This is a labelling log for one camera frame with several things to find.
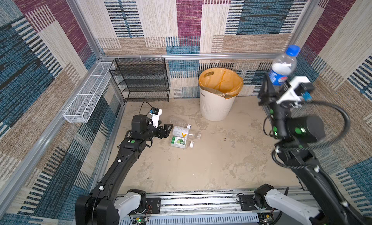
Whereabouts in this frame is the white bottle yellow V label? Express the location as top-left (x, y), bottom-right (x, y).
top-left (172, 126), bottom-right (201, 139)

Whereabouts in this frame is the clear bottle blue Pepsi label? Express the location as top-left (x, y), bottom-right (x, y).
top-left (268, 45), bottom-right (300, 90)

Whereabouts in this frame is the black wire mesh shelf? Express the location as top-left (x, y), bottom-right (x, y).
top-left (109, 58), bottom-right (170, 103)

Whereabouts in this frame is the bottle with green white label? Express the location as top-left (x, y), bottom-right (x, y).
top-left (170, 136), bottom-right (194, 149)

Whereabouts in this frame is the orange bin liner bag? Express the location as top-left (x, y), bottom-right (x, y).
top-left (198, 68), bottom-right (243, 99)

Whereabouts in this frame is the white plastic trash bin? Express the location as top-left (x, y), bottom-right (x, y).
top-left (200, 89), bottom-right (236, 121)

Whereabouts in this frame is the clear unlabelled plastic bottle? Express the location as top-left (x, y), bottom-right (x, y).
top-left (169, 116), bottom-right (192, 129)

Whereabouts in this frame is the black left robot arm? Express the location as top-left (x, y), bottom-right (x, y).
top-left (75, 114), bottom-right (173, 225)

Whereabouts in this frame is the white wire mesh basket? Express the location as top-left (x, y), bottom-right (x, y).
top-left (64, 62), bottom-right (111, 123)

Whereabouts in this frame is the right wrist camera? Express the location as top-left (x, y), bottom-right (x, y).
top-left (276, 76), bottom-right (315, 105)

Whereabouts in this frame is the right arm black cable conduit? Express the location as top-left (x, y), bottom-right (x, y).
top-left (271, 100), bottom-right (351, 170)

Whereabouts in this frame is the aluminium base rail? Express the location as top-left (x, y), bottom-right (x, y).
top-left (75, 188), bottom-right (320, 225)

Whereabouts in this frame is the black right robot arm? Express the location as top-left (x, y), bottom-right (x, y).
top-left (235, 76), bottom-right (372, 225)

